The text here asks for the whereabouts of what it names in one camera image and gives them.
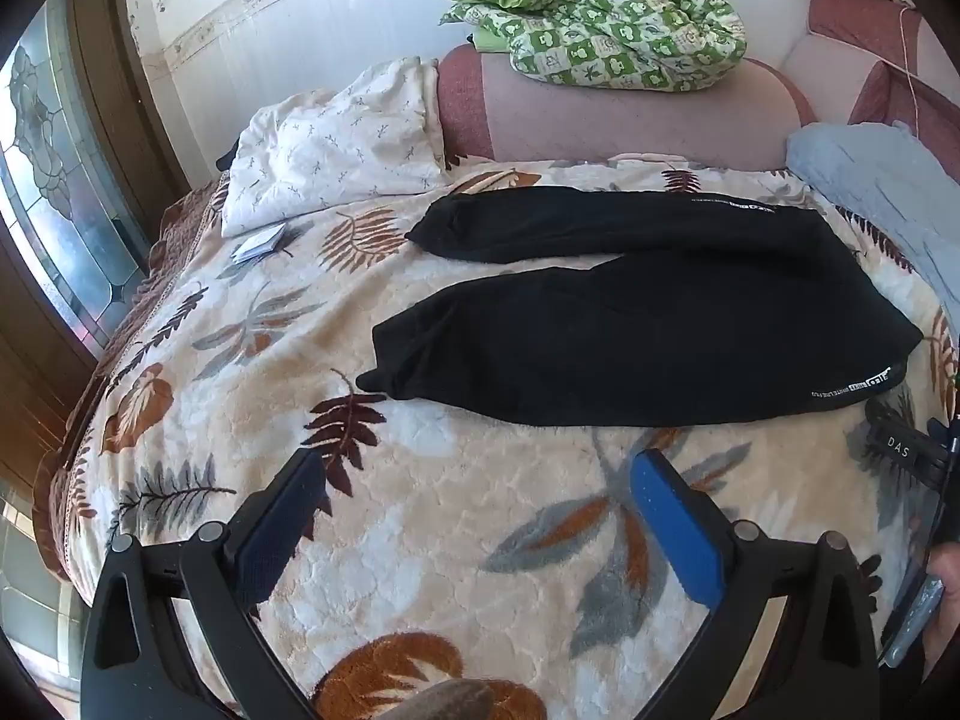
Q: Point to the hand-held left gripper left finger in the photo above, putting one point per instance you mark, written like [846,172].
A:
[281,532]

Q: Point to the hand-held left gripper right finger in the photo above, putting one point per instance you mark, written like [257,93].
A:
[675,525]

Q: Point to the black pants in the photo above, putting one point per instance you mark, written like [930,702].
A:
[637,337]

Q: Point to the person's right hand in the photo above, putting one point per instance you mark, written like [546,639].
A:
[949,615]

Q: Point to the leaf print blanket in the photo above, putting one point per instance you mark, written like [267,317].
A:
[420,540]

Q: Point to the light blue cloth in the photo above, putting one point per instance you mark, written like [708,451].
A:
[862,165]

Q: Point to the small white booklet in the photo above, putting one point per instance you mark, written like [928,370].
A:
[259,246]

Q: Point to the white sprig print pillow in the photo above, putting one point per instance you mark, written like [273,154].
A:
[330,150]

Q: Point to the pink padded headboard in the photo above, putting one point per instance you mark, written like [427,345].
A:
[600,120]

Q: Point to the stained glass window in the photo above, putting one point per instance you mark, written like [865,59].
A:
[52,165]

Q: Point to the green patterned quilt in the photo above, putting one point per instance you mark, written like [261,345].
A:
[600,15]

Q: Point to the small black object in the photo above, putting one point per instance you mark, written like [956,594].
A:
[474,40]

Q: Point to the wooden window frame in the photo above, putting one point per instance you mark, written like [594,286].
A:
[135,105]

